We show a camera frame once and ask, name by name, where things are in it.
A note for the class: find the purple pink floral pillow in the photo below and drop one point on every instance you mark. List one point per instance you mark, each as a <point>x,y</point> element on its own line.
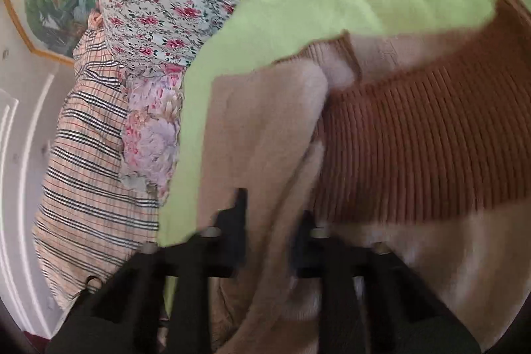
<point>150,133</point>

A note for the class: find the beige knitted sweater brown trim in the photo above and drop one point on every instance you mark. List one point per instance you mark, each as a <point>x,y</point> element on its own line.
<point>417,143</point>

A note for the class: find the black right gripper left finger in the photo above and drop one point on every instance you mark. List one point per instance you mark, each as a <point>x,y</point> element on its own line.
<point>123,316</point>

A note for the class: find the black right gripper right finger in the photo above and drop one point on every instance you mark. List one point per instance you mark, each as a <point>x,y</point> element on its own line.
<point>371,301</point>

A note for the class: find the plaid checkered blanket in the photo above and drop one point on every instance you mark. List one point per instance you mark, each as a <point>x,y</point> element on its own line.
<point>88,222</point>

